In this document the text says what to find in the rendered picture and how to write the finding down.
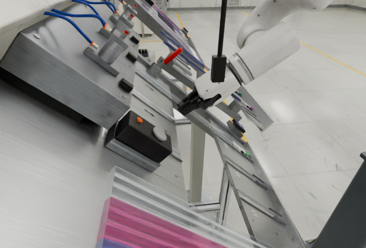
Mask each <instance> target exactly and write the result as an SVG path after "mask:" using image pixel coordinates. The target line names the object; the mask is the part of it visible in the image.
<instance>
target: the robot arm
mask: <svg viewBox="0 0 366 248"><path fill-rule="evenodd" d="M332 1H333V0H262V1H261V2H260V3H259V4H258V5H257V6H256V7H255V9H254V10H253V11H252V13H251V14H250V16H249V17H248V18H247V20H246V21H245V22H244V24H243V25H242V27H241V29H240V31H239V33H238V35H237V39H236V41H237V45H238V47H239V48H240V50H238V51H237V52H236V53H234V54H233V55H231V56H230V57H229V58H227V59H228V61H229V63H226V69H225V79H224V82H216V83H212V82H211V80H210V78H211V70H210V71H208V72H206V73H205V74H204V75H201V76H200V77H199V78H197V79H196V80H195V82H194V84H195V86H194V90H193V91H192V92H190V93H189V95H188V96H187V97H185V98H184V99H182V101H183V102H184V104H182V105H181V106H179V105H178V104H177V106H178V111H179V112H180V113H181V114H182V115H183V116H185V115H187V114H188V113H190V112H192V111H193V110H195V109H198V108H202V109H204V110H205V109H207V108H208V107H213V106H215V105H217V104H219V103H220V102H221V101H223V100H224V99H225V98H227V97H228V96H229V95H231V94H232V93H234V92H235V91H236V90H237V89H238V88H239V87H240V86H242V84H241V83H243V84H244V85H247V84H249V83H250V82H252V81H253V80H255V79H256V78H257V77H259V76H261V75H262V74H264V73H265V72H267V71H268V70H270V69H272V68H273V67H274V66H276V65H277V64H279V63H280V62H282V61H283V60H285V59H287V58H288V57H290V56H291V55H293V54H294V53H296V52H297V51H299V50H300V41H299V39H298V36H297V35H296V33H295V31H294V30H293V29H292V28H291V27H290V26H289V25H288V24H287V23H285V22H283V21H281V22H279V21H280V20H282V19H283V18H285V17H286V16H288V15H290V14H293V13H297V12H301V11H310V12H316V11H320V10H322V9H324V8H326V7H327V6H328V5H329V4H330V3H331V2H332ZM203 98H204V99H203ZM199 99H200V100H199Z"/></svg>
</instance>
